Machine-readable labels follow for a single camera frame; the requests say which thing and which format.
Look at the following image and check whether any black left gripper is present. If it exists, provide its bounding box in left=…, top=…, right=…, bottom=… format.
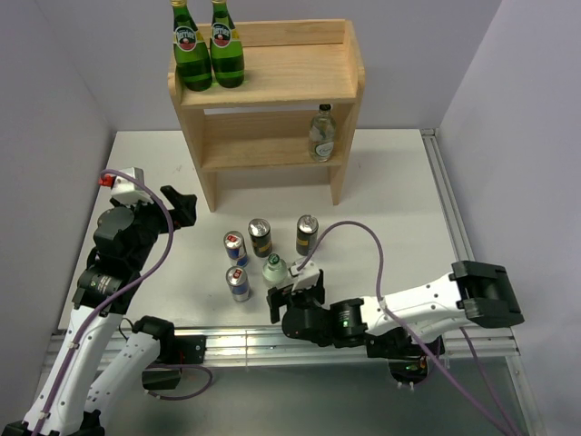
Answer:
left=111, top=184, right=196, bottom=268

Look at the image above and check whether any clear Chang soda bottle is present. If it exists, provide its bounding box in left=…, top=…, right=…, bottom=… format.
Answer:
left=309, top=104, right=336, bottom=163
left=262, top=253, right=288, bottom=287

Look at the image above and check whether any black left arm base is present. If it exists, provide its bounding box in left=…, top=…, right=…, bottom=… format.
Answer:
left=155, top=335, right=206, bottom=364

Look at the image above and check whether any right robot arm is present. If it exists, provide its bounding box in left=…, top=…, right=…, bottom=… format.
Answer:
left=267, top=261, right=524, bottom=360

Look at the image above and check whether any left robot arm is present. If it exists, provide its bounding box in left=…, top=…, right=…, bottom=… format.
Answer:
left=3, top=185, right=197, bottom=435

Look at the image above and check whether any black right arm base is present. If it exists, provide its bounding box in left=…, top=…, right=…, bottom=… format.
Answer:
left=365, top=328, right=429, bottom=384

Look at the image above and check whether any wooden shelf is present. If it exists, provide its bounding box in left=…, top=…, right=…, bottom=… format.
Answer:
left=167, top=19, right=366, bottom=211

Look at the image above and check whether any blue silver energy can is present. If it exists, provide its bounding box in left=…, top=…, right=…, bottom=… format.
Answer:
left=223, top=231, right=249, bottom=267
left=225, top=266, right=251, bottom=302

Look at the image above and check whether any black yellow can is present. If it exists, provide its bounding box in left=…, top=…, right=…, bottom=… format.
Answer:
left=296, top=214, right=319, bottom=257
left=248, top=218, right=272, bottom=258

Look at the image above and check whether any left green Perrier bottle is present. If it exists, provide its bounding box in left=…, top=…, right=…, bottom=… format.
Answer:
left=171, top=0, right=212, bottom=92

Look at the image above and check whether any green perrier bottle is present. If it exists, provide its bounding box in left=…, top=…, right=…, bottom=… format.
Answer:
left=210, top=1, right=245, bottom=88
left=171, top=0, right=212, bottom=92

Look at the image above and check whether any right green Perrier bottle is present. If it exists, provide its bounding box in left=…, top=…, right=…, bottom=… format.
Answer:
left=210, top=1, right=245, bottom=88

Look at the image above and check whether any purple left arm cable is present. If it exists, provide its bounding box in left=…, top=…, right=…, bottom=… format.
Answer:
left=31, top=169, right=214, bottom=436

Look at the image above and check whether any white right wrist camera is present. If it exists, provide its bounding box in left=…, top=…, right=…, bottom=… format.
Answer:
left=289, top=257, right=320, bottom=292

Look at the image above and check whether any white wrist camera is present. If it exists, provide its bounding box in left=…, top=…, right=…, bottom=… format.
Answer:
left=289, top=257, right=320, bottom=292
left=99, top=174, right=152, bottom=206

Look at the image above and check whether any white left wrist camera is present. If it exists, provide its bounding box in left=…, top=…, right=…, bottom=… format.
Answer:
left=99, top=174, right=152, bottom=206

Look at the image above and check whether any aluminium rail frame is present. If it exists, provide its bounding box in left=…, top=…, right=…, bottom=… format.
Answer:
left=43, top=128, right=546, bottom=436

